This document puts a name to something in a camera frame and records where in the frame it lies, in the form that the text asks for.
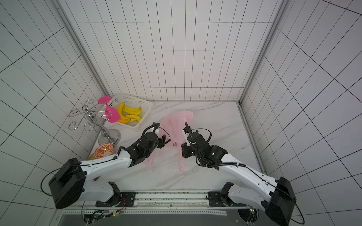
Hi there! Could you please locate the pink plastic bag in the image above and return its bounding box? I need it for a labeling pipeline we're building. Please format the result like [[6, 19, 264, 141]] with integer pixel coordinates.
[[159, 110, 194, 172]]

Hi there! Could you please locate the yellow banana bunch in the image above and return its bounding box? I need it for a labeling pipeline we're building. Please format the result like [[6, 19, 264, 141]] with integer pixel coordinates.
[[117, 102, 133, 124]]

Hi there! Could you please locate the white perforated plastic basket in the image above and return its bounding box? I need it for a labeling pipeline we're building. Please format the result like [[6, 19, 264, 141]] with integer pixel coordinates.
[[107, 94, 153, 131]]

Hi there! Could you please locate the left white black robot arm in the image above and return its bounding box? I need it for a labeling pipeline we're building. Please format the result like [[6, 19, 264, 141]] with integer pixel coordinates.
[[48, 130, 170, 209]]

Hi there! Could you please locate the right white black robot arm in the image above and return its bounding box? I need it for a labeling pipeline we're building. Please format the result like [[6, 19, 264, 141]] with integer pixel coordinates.
[[182, 131, 299, 226]]

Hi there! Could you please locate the orange patterned round container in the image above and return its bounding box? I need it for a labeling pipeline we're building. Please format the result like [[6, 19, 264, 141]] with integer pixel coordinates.
[[94, 143, 114, 159]]

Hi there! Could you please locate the chrome hook stand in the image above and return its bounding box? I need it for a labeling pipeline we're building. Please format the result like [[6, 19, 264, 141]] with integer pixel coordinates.
[[68, 99, 121, 146]]

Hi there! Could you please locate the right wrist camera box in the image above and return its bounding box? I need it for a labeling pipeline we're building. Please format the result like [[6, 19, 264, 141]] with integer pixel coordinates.
[[183, 122, 193, 146]]

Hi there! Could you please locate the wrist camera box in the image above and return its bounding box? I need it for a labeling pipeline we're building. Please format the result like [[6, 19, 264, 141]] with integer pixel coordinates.
[[183, 122, 193, 146], [151, 122, 160, 134]]

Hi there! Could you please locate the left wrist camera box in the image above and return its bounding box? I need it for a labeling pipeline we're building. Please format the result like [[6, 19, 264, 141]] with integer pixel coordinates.
[[151, 122, 160, 134]]

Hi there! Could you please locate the aluminium mounting rail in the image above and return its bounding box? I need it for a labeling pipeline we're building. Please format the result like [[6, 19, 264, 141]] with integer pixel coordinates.
[[58, 187, 263, 218]]

